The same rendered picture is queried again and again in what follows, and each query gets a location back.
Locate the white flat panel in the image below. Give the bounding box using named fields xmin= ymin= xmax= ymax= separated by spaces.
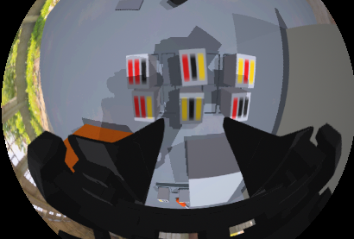
xmin=275 ymin=23 xmax=354 ymax=194

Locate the white block with red, black and yellow stripes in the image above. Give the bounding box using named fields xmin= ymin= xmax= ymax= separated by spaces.
xmin=180 ymin=48 xmax=207 ymax=86

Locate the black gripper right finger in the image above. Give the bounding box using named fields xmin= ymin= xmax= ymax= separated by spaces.
xmin=223 ymin=117 xmax=313 ymax=198

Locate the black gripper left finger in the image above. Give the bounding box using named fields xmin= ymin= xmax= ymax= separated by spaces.
xmin=68 ymin=117 xmax=166 ymax=204

